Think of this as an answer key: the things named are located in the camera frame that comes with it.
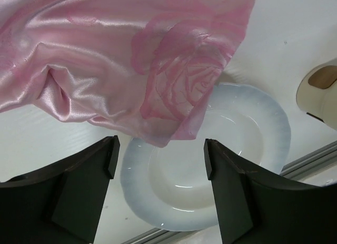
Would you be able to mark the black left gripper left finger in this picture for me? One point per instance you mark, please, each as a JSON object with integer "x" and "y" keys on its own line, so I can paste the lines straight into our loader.
{"x": 61, "y": 202}

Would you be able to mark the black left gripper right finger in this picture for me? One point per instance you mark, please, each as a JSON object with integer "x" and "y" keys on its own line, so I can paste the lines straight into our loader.
{"x": 255, "y": 205}

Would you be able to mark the white blue-rimmed plate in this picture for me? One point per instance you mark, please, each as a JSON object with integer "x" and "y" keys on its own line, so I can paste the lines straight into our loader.
{"x": 168, "y": 187}

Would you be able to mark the metal cup with tan band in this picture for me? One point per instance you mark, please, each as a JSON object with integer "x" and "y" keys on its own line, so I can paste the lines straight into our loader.
{"x": 316, "y": 94}

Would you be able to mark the pink satin rose cloth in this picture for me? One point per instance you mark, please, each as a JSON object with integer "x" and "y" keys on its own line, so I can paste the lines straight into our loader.
{"x": 142, "y": 67}

